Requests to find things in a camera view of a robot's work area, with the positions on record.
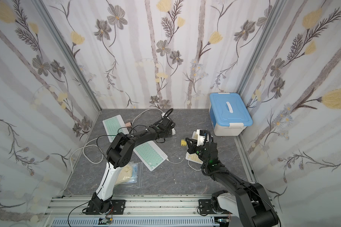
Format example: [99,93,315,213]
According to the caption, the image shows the yellow charger plug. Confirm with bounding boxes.
[181,139,187,146]

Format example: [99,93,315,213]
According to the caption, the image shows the yellow wireless keyboard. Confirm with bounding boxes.
[185,152,203,165]

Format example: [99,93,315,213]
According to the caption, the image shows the white power strip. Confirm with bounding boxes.
[161,110,175,126]

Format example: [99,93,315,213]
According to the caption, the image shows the white charging cable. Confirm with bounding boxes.
[166,153,205,172]

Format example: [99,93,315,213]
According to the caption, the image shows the green wireless keyboard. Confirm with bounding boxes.
[102,114,129,142]
[134,141,168,171]

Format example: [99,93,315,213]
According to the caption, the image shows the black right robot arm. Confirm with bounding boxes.
[185,138,281,227]

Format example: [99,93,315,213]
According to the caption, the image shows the blue lid storage box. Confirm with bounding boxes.
[209,93,253,136]

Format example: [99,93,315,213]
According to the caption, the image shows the bagged blue masks and gloves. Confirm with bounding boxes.
[115,162,143,188]

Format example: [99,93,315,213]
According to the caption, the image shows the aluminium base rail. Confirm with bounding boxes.
[40,195,242,227]

